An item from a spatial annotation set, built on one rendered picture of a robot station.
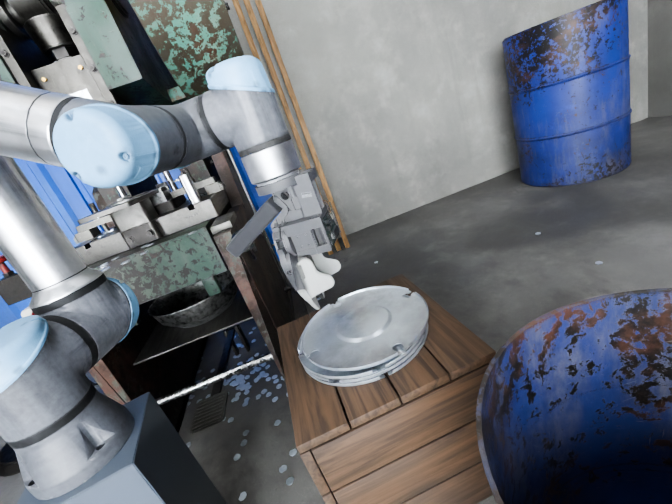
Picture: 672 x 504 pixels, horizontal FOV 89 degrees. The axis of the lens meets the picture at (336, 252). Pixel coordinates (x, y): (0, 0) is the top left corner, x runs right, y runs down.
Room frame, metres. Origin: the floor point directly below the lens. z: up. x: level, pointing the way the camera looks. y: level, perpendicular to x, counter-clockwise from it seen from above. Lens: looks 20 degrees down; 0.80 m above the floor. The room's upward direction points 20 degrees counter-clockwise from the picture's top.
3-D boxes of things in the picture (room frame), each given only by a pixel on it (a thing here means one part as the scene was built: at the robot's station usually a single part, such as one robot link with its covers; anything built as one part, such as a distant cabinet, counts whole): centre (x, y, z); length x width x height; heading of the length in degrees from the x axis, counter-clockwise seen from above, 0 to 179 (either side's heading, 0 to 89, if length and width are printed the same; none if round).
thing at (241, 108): (0.51, 0.05, 0.85); 0.09 x 0.08 x 0.11; 78
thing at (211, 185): (1.22, 0.37, 0.76); 0.17 x 0.06 x 0.10; 94
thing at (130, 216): (1.03, 0.52, 0.72); 0.25 x 0.14 x 0.14; 4
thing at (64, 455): (0.47, 0.50, 0.50); 0.15 x 0.15 x 0.10
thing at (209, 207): (1.21, 0.54, 0.68); 0.45 x 0.30 x 0.06; 94
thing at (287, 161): (0.51, 0.04, 0.77); 0.08 x 0.08 x 0.05
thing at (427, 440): (0.65, 0.01, 0.18); 0.40 x 0.38 x 0.35; 7
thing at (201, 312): (1.21, 0.54, 0.36); 0.34 x 0.34 x 0.10
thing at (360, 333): (0.66, 0.00, 0.38); 0.29 x 0.29 x 0.01
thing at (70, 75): (1.17, 0.53, 1.04); 0.17 x 0.15 x 0.30; 4
